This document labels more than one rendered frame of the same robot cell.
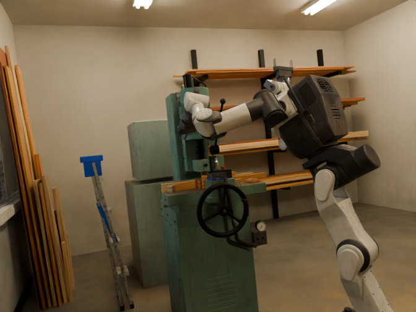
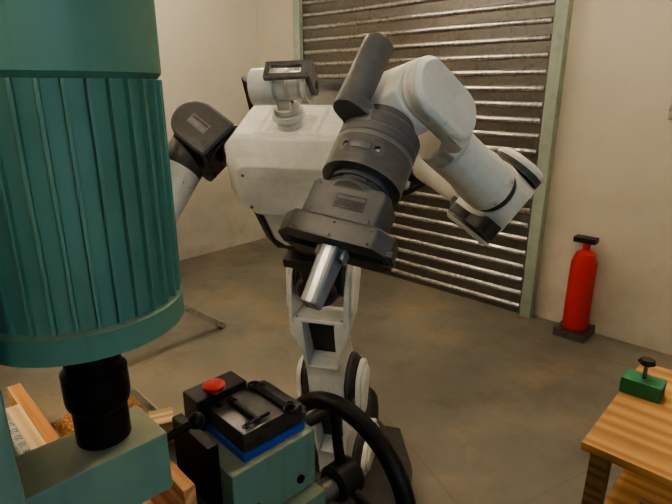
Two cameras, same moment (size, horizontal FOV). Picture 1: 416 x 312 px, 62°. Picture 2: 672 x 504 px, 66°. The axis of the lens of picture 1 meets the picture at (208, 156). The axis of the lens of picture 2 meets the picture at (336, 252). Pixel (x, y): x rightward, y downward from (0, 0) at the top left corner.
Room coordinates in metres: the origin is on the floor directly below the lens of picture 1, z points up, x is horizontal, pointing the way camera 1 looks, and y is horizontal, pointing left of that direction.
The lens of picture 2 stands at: (2.13, 0.54, 1.41)
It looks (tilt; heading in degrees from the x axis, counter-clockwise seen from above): 18 degrees down; 242
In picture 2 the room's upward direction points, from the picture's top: straight up
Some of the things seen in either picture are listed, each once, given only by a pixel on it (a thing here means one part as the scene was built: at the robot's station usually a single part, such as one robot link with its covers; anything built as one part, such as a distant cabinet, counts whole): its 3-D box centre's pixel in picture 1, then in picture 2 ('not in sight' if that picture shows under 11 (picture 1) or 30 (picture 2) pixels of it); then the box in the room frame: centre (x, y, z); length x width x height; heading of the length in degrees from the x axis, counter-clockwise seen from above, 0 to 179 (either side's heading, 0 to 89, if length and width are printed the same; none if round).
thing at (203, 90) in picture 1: (196, 114); (59, 156); (2.13, 0.05, 1.35); 0.18 x 0.18 x 0.31
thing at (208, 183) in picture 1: (220, 186); (246, 454); (1.96, -0.05, 0.91); 0.15 x 0.14 x 0.09; 107
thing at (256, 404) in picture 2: (220, 173); (243, 407); (1.96, -0.06, 0.99); 0.13 x 0.11 x 0.06; 107
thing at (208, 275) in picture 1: (206, 267); not in sight; (2.24, 0.08, 0.36); 0.58 x 0.45 x 0.71; 17
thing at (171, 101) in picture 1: (187, 146); not in sight; (2.41, 0.13, 1.16); 0.22 x 0.22 x 0.72; 17
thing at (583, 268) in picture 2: not in sight; (580, 287); (-0.43, -1.26, 0.30); 0.19 x 0.18 x 0.60; 19
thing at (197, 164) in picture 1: (200, 166); (90, 481); (2.15, 0.05, 1.03); 0.14 x 0.07 x 0.09; 17
